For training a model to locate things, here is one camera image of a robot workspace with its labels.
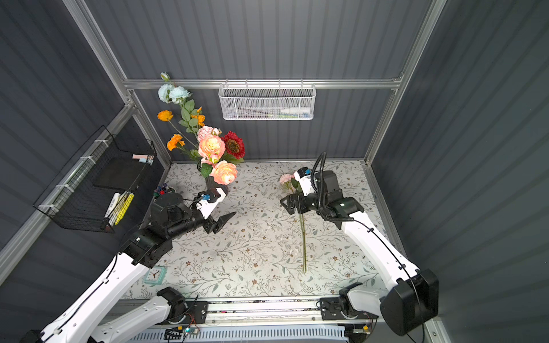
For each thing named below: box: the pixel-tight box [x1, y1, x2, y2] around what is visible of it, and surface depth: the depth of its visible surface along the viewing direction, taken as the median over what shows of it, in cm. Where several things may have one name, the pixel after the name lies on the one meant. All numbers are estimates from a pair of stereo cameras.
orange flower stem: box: [157, 106, 206, 151], surface depth 88 cm
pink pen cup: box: [152, 182, 177, 198], surface depth 93 cm
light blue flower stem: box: [157, 71, 199, 134], surface depth 86 cm
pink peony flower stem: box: [197, 125, 216, 144], surface depth 73 cm
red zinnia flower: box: [220, 130, 246, 160], surface depth 75 cm
